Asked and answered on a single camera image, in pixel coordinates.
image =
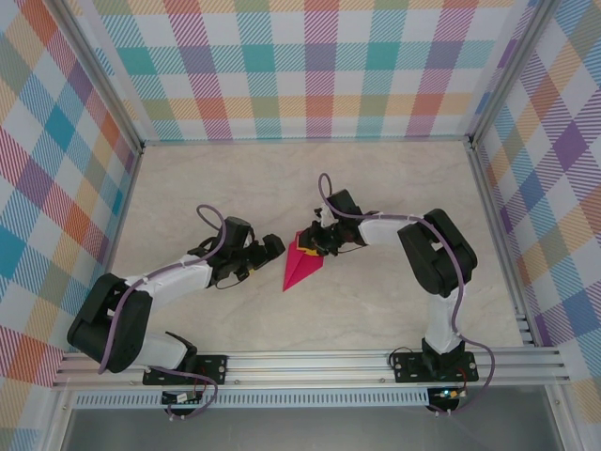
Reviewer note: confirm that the pink square paper sheet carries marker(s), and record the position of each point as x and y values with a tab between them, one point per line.
300	272

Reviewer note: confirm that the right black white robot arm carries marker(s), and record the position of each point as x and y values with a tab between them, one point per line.
436	263

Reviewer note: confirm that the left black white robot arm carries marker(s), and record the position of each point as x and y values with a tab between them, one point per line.
117	329

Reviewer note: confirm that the black circuit board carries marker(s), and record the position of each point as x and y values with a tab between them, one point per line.
180	398

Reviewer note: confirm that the grey metal panel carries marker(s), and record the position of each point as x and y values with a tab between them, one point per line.
305	432

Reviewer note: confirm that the circuit board with green light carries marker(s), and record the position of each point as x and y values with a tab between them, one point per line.
448	393

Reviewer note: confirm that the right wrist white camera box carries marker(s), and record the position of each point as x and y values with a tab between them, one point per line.
325	215

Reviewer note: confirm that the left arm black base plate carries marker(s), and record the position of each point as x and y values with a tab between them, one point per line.
211	368

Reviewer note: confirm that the long aluminium mounting rail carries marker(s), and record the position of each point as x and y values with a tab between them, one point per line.
305	366

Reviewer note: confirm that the aluminium frame rail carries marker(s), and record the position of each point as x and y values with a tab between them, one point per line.
492	211

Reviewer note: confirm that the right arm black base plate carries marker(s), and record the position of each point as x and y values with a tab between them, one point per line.
408	368

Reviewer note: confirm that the aluminium frame post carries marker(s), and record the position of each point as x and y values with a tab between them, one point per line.
508	70
101	80

